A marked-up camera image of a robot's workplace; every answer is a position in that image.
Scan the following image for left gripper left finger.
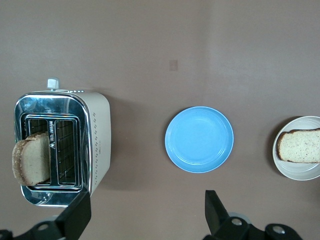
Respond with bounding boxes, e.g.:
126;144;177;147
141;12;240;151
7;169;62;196
0;192;92;240

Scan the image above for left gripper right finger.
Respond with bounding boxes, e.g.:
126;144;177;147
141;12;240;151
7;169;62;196
203;190;305;240

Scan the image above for brown bread slice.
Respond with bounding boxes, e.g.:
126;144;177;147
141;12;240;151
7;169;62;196
11;132;52;187
276;127;320;164

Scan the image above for blue plate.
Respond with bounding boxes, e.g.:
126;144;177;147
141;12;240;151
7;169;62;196
164;106;235;174

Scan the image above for beige plate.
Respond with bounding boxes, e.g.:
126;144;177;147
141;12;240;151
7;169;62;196
272;115;320;181

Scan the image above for beige chrome toaster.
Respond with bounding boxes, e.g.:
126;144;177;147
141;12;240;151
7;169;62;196
13;77;112;208

